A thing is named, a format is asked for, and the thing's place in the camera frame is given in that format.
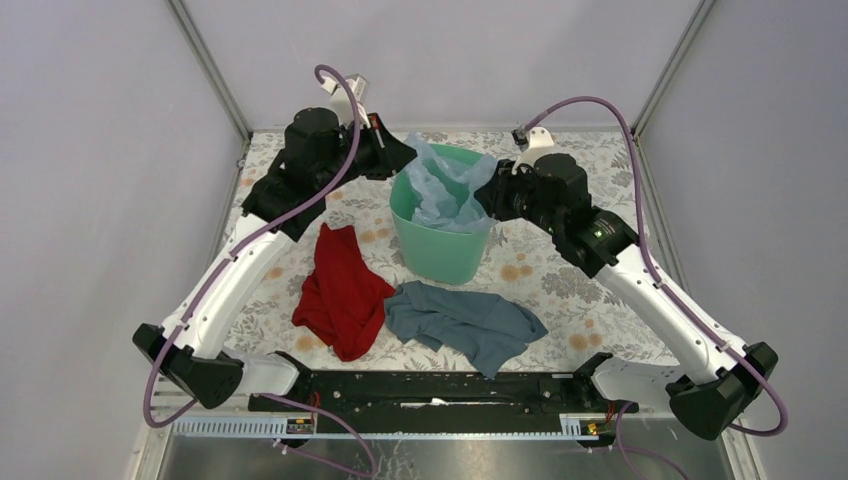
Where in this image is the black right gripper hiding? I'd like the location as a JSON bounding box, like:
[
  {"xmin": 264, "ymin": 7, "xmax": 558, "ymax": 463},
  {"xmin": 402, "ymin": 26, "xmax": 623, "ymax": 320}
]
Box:
[{"xmin": 472, "ymin": 158, "xmax": 561, "ymax": 236}]

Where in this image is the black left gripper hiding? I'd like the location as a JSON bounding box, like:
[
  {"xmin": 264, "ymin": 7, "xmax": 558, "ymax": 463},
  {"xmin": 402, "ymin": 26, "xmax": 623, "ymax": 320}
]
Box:
[{"xmin": 316, "ymin": 111, "xmax": 417, "ymax": 194}]

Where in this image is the light blue plastic trash bag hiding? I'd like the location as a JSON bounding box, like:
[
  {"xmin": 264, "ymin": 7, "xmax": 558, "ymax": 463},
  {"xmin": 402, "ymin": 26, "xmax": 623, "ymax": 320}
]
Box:
[{"xmin": 404, "ymin": 133, "xmax": 497, "ymax": 234}]

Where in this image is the green plastic trash bin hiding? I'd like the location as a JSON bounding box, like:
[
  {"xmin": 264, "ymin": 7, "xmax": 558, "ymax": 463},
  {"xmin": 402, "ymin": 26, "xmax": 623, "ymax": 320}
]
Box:
[{"xmin": 390, "ymin": 143, "xmax": 494, "ymax": 284}]

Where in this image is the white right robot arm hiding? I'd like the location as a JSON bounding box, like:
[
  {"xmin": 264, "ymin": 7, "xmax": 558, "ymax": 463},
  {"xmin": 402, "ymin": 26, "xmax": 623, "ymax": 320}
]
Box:
[{"xmin": 474, "ymin": 154, "xmax": 778, "ymax": 440}]

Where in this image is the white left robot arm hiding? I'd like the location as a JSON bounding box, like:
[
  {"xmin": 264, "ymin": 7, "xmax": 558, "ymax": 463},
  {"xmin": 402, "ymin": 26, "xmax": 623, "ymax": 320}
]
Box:
[{"xmin": 132, "ymin": 107, "xmax": 416, "ymax": 411}]

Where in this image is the grey-blue cloth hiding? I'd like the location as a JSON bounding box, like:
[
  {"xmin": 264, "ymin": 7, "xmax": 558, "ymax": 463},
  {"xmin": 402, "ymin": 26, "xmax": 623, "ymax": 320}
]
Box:
[{"xmin": 384, "ymin": 281, "xmax": 548, "ymax": 378}]

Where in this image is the red cloth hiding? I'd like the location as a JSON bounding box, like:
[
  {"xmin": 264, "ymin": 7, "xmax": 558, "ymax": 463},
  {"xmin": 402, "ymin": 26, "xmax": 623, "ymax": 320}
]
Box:
[{"xmin": 292, "ymin": 224, "xmax": 395, "ymax": 362}]

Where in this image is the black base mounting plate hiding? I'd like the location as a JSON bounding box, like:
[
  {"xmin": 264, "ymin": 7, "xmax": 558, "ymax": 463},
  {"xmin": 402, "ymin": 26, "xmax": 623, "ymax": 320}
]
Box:
[{"xmin": 248, "ymin": 370, "xmax": 625, "ymax": 431}]

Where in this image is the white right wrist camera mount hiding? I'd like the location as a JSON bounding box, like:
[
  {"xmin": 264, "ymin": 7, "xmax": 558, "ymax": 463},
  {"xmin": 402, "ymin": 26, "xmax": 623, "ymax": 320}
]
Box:
[{"xmin": 512, "ymin": 127, "xmax": 556, "ymax": 175}]

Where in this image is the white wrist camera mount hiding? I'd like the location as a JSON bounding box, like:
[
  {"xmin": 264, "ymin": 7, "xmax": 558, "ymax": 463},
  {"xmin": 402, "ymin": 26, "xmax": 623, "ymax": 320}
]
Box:
[
  {"xmin": 317, "ymin": 74, "xmax": 372, "ymax": 127},
  {"xmin": 512, "ymin": 127, "xmax": 556, "ymax": 175}
]

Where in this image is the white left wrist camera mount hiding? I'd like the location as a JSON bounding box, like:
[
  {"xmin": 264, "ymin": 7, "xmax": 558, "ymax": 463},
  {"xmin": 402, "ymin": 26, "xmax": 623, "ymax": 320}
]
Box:
[{"xmin": 317, "ymin": 74, "xmax": 372, "ymax": 127}]

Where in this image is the white slotted cable duct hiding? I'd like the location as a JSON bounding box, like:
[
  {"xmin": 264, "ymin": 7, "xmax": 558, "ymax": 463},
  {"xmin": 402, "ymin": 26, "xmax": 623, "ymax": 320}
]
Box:
[{"xmin": 172, "ymin": 415, "xmax": 602, "ymax": 442}]

